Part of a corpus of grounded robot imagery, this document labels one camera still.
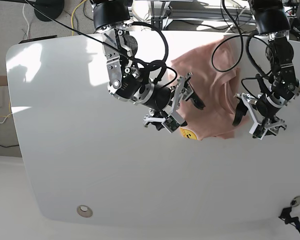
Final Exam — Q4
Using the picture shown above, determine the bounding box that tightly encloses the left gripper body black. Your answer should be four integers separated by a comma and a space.
255, 94, 283, 119

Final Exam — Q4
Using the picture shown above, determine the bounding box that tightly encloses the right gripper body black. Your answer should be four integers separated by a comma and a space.
144, 84, 173, 111

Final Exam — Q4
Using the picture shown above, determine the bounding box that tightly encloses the pink T-shirt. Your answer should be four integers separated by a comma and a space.
169, 34, 240, 141

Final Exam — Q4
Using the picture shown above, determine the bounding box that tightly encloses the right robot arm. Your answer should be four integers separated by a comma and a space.
90, 0, 205, 133

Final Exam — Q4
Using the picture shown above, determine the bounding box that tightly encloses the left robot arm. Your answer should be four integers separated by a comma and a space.
245, 0, 300, 122

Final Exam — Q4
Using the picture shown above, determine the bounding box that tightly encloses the silver table grommet right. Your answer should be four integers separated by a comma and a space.
290, 195, 300, 208

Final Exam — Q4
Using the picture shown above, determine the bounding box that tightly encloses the silver table grommet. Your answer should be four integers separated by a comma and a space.
76, 205, 93, 218
290, 195, 300, 208

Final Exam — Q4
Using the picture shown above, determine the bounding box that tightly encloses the black clamp on table edge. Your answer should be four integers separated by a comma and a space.
278, 207, 300, 234

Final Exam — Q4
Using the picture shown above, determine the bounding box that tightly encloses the silver table grommet left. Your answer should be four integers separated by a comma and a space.
76, 205, 93, 218

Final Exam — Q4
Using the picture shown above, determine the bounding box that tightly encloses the black round stand base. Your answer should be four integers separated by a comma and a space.
34, 0, 65, 22

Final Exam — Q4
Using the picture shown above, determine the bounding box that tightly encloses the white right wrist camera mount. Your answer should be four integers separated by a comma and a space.
142, 72, 193, 134

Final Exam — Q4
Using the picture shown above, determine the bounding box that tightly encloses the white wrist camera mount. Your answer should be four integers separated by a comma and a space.
142, 72, 193, 134
234, 92, 288, 140

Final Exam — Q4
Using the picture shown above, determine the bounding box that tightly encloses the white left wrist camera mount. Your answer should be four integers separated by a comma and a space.
234, 92, 288, 140

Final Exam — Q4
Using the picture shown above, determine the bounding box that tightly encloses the black table leg bracket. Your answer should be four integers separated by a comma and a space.
150, 16, 163, 31

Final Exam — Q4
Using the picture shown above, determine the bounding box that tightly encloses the yellow cable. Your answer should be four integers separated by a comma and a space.
70, 0, 87, 37

